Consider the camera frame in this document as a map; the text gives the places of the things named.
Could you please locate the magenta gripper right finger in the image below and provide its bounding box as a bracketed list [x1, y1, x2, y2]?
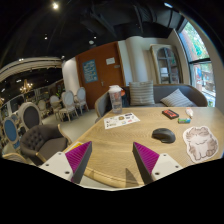
[133, 142, 182, 185]

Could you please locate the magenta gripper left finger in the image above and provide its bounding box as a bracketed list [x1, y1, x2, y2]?
[40, 141, 92, 184]

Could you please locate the black computer mouse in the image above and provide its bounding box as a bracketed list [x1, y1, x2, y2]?
[152, 128, 176, 143]

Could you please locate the cat-shaped mouse pad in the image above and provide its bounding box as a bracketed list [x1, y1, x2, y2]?
[183, 126, 219, 163]

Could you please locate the dark tufted armchair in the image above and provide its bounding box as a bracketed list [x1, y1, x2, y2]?
[20, 124, 72, 166]

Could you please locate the white sticker sheet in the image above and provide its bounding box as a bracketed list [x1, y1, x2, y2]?
[104, 113, 140, 129]

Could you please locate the black red small box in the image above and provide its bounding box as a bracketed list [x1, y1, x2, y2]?
[162, 109, 179, 119]

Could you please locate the grey oval-back chair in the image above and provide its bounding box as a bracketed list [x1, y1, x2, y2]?
[18, 102, 42, 131]

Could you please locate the white tube with red cap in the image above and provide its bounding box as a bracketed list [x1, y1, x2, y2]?
[185, 107, 193, 118]

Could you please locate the white dining chair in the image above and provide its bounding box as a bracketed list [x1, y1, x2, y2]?
[75, 87, 89, 110]
[59, 90, 78, 120]

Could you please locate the blue round-back chair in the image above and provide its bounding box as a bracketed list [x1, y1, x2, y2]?
[3, 117, 20, 150]

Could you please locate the white dining chair right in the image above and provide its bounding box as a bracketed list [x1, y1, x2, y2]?
[75, 87, 89, 110]

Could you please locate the grey striped pillow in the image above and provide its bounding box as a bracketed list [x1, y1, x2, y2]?
[161, 89, 194, 107]

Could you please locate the striped cushion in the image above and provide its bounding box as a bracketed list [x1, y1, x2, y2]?
[129, 81, 155, 106]

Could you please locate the grey sofa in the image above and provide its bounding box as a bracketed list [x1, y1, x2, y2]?
[95, 84, 208, 120]

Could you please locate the clear plastic shaker bottle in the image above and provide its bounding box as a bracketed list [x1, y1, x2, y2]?
[109, 85, 122, 114]

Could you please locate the chandelier lamp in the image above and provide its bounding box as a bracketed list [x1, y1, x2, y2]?
[20, 80, 33, 94]

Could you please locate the blue poster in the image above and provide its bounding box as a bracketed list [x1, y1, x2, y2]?
[82, 59, 98, 83]

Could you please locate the wooden glass cabinet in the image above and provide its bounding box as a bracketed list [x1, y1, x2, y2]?
[150, 44, 183, 84]

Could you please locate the large window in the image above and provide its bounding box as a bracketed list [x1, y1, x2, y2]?
[179, 22, 216, 107]

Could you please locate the brown wooden door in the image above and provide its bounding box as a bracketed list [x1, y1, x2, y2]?
[76, 42, 125, 109]

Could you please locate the white paper notice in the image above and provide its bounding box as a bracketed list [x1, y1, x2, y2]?
[106, 57, 115, 65]

